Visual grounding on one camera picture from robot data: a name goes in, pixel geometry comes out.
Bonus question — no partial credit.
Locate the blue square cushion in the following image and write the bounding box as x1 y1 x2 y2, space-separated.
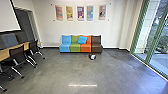
77 35 88 45

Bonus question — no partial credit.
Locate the orange wall poster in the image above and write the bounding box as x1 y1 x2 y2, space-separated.
54 4 64 22

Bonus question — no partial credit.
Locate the brown sofa seat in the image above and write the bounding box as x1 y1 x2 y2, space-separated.
90 35 104 55

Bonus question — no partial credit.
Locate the white door frame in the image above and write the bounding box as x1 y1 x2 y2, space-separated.
12 6 42 46

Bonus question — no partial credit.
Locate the wooden conference table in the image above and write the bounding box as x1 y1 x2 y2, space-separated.
0 41 43 63

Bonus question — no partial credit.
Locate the black white ball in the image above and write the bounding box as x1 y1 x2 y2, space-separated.
88 53 98 61

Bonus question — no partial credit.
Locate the blue sofa seat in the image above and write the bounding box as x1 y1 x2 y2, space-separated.
59 34 72 53

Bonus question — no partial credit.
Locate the green sofa seat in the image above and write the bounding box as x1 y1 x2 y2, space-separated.
70 35 82 53

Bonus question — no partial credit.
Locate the pink wall poster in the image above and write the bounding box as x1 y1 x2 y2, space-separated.
98 4 107 21

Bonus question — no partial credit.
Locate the grey upholstered chair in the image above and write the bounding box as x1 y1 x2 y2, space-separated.
14 30 29 44
0 32 19 50

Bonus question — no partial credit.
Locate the orange sofa seat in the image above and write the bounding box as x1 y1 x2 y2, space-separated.
79 35 93 53

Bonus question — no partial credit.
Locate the white projection screen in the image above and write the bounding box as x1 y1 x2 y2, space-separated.
0 0 22 33

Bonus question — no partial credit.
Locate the green framed glass door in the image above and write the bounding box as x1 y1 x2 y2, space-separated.
129 0 168 79

